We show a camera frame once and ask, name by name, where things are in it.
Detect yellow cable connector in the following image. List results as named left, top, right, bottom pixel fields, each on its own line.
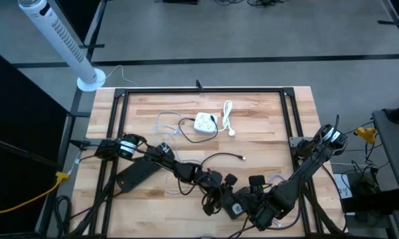
left=354, top=127, right=378, bottom=145

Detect black cable bundle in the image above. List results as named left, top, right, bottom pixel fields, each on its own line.
left=68, top=159, right=129, bottom=238
left=293, top=162, right=349, bottom=237

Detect black charger box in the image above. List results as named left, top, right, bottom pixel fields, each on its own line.
left=229, top=195, right=253, bottom=220

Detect white USB cable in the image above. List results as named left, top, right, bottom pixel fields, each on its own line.
left=164, top=132, right=203, bottom=196
left=151, top=110, right=184, bottom=154
left=268, top=173, right=285, bottom=229

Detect white paper sheet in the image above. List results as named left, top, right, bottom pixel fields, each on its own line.
left=333, top=173, right=353, bottom=200

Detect grey cart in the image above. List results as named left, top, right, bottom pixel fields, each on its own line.
left=371, top=102, right=399, bottom=239

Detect short white connector cable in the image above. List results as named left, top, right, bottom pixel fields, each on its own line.
left=67, top=151, right=84, bottom=176

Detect white outlet cube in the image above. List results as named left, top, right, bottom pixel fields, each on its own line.
left=193, top=112, right=219, bottom=135

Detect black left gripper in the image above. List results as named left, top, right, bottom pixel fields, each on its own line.
left=202, top=173, right=242, bottom=216

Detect black equipment box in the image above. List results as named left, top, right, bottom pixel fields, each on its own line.
left=343, top=167, right=399, bottom=223

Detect coiled thick black cable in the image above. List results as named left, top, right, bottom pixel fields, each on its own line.
left=54, top=195, right=74, bottom=237

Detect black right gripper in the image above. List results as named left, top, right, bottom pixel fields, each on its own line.
left=242, top=175, right=279, bottom=232

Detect long black power strip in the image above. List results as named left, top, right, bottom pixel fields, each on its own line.
left=115, top=142, right=176, bottom=193

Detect white tower fan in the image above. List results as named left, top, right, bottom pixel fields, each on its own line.
left=18, top=0, right=108, bottom=92

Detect yellow extension cable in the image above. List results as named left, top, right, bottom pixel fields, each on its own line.
left=0, top=171, right=71, bottom=216

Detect white power cord with plug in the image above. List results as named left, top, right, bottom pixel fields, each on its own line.
left=218, top=100, right=236, bottom=137

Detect black floor cables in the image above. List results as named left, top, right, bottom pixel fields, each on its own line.
left=214, top=0, right=291, bottom=7

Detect thin white fan cord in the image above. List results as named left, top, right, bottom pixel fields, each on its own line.
left=104, top=64, right=137, bottom=86

